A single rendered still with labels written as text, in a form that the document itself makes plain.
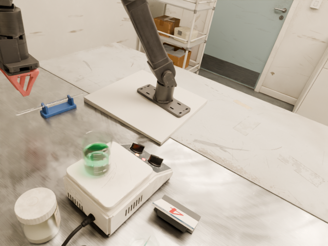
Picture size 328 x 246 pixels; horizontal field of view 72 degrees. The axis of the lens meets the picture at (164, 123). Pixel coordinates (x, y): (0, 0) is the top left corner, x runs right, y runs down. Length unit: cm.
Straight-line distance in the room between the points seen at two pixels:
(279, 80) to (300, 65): 29
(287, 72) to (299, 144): 253
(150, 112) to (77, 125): 22
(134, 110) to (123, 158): 30
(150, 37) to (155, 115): 24
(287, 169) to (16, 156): 70
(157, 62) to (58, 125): 33
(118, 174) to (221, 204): 25
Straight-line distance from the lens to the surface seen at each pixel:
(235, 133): 77
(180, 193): 54
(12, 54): 62
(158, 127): 68
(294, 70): 333
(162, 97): 76
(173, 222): 48
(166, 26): 272
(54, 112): 74
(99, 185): 43
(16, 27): 61
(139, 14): 62
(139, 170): 45
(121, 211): 43
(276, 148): 79
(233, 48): 341
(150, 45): 66
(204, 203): 54
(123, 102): 77
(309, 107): 284
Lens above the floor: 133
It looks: 36 degrees down
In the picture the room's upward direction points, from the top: 11 degrees clockwise
